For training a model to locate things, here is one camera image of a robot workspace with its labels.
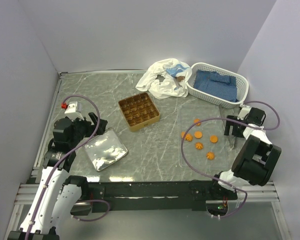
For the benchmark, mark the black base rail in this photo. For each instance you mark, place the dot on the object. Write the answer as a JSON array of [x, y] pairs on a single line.
[[158, 195]]

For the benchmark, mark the clear plastic tray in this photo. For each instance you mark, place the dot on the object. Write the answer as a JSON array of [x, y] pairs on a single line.
[[197, 158]]

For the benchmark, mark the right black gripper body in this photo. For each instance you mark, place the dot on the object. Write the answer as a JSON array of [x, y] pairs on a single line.
[[236, 131]]

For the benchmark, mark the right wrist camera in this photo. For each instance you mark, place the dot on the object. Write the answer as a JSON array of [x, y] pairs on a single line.
[[244, 111]]

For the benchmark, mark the white crumpled shirt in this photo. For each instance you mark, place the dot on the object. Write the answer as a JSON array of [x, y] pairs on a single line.
[[166, 78]]

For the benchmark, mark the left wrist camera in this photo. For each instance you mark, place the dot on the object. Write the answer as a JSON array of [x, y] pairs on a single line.
[[73, 110]]

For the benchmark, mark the blue folded cloth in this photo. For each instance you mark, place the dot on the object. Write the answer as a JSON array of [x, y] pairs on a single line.
[[217, 85]]

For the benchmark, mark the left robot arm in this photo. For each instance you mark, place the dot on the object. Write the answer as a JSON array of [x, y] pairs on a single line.
[[58, 191]]

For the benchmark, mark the silver tin lid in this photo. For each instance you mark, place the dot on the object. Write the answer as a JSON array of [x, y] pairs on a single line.
[[105, 150]]

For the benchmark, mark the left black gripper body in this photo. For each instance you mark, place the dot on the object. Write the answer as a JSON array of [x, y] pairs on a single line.
[[82, 128]]

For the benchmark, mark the white laundry basket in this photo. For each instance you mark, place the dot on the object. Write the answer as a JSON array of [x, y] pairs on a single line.
[[242, 85]]

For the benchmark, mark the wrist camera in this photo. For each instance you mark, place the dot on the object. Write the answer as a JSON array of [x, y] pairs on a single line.
[[244, 111], [73, 110]]

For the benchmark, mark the gold cookie tin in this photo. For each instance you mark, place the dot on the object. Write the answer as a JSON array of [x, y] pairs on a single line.
[[139, 111]]

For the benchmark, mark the metal tongs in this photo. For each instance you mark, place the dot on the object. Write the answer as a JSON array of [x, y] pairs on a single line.
[[232, 141]]

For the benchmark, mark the swirl orange cookie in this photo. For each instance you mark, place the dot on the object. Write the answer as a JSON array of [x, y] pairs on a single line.
[[188, 137], [210, 155], [199, 145]]

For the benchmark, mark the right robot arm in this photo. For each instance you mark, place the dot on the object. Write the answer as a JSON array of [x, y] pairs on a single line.
[[258, 157]]

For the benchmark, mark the round orange cookie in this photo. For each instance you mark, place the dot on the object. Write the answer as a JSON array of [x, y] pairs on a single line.
[[213, 139], [198, 134], [197, 122]]

